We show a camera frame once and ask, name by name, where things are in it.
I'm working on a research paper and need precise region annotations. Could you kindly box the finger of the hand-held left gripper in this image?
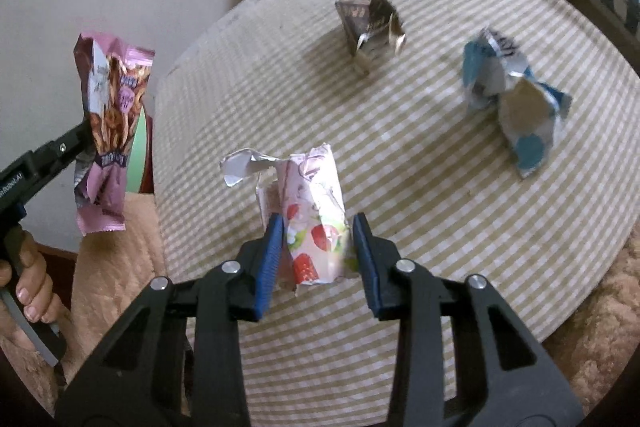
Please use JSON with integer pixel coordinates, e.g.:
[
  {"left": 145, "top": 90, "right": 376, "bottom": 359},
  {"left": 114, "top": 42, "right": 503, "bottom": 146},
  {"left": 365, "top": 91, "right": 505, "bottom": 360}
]
[{"left": 27, "top": 117, "right": 98, "bottom": 188}]

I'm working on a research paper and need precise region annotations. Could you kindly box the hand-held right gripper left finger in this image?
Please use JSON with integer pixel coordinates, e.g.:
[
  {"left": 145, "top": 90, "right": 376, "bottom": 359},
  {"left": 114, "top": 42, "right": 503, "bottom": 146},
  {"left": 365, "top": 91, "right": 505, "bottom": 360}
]
[{"left": 55, "top": 213, "right": 287, "bottom": 427}]

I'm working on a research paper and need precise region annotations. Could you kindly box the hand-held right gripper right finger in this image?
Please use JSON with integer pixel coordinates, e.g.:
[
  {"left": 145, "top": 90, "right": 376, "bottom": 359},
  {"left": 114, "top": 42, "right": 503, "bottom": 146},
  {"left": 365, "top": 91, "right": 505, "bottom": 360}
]
[{"left": 351, "top": 212, "right": 586, "bottom": 427}]

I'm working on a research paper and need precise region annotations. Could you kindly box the pink snack bag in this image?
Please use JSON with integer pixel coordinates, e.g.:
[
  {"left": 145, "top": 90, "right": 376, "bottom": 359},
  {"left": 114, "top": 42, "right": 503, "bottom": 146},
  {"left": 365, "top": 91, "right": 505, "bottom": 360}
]
[{"left": 72, "top": 32, "right": 156, "bottom": 236}]

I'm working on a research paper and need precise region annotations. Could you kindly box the pink strawberry print carton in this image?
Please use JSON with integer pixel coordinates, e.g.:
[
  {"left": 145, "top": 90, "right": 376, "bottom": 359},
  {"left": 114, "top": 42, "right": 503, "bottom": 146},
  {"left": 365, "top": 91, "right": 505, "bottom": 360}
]
[{"left": 220, "top": 144, "right": 361, "bottom": 295}]

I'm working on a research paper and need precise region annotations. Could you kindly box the red bin with green rim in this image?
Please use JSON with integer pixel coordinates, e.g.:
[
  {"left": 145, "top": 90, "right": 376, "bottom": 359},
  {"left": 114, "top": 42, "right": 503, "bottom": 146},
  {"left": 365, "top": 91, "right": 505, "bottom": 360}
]
[{"left": 125, "top": 106, "right": 157, "bottom": 196}]

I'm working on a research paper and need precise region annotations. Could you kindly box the person's left hand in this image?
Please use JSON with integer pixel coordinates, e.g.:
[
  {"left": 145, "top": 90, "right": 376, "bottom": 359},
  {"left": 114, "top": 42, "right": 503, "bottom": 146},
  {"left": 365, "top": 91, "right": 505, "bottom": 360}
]
[{"left": 0, "top": 229, "right": 66, "bottom": 325}]

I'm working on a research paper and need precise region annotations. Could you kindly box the dark wooden furniture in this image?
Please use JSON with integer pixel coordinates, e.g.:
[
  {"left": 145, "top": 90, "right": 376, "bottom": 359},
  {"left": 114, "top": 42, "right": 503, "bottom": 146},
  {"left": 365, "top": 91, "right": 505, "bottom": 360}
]
[{"left": 30, "top": 243, "right": 80, "bottom": 275}]

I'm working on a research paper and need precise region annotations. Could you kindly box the striped beige tablecloth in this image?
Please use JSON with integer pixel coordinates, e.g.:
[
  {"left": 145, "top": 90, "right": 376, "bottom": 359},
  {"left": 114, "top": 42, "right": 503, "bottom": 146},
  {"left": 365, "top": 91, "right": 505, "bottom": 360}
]
[{"left": 152, "top": 0, "right": 640, "bottom": 408}]

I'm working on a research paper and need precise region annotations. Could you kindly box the pink fluffy rug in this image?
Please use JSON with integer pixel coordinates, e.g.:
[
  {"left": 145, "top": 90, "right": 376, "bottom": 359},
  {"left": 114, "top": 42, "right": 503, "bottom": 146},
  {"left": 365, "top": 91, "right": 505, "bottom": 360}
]
[{"left": 0, "top": 192, "right": 640, "bottom": 427}]

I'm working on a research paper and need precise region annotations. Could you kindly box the blue white crumpled wrapper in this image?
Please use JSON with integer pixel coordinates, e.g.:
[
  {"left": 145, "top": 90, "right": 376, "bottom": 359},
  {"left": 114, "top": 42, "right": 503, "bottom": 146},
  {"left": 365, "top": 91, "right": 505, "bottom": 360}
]
[{"left": 461, "top": 27, "right": 573, "bottom": 178}]

